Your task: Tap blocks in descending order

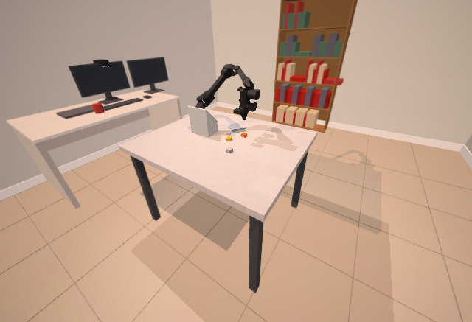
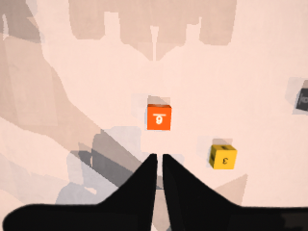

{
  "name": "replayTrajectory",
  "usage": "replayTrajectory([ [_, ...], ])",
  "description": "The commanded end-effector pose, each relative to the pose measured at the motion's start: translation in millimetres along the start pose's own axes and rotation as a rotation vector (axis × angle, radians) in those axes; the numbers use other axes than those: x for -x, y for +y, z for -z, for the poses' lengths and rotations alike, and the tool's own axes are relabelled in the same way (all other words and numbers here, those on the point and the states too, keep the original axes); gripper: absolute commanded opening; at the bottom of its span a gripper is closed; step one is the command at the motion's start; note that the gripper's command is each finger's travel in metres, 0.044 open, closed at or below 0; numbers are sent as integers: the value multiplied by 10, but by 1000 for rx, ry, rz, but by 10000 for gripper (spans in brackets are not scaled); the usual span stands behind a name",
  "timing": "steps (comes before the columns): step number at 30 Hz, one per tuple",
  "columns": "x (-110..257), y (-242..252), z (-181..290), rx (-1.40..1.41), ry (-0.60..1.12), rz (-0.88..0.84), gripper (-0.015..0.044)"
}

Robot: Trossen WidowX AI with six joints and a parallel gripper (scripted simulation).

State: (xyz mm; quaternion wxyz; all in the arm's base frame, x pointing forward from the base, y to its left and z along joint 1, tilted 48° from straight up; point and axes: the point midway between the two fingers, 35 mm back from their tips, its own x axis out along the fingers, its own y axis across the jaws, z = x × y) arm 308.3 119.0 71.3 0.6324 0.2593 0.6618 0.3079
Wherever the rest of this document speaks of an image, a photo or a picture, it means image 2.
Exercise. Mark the orange block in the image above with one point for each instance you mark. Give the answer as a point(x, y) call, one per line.
point(158, 117)

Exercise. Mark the beige block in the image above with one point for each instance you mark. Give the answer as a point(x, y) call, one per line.
point(302, 102)

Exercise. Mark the yellow block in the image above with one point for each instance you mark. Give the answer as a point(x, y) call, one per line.
point(222, 156)

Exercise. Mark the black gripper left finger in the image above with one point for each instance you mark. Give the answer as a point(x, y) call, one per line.
point(129, 208)

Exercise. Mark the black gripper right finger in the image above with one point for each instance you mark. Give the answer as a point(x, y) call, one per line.
point(193, 206)

